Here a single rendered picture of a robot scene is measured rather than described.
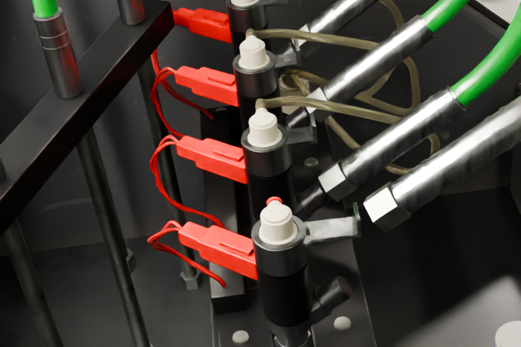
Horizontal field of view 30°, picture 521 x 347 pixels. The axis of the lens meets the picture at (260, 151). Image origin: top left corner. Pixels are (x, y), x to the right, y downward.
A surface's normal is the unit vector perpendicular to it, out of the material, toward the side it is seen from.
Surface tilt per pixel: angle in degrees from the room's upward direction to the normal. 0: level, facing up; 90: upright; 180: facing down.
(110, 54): 0
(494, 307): 0
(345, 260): 0
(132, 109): 90
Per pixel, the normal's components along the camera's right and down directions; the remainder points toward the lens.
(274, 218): -0.11, -0.77
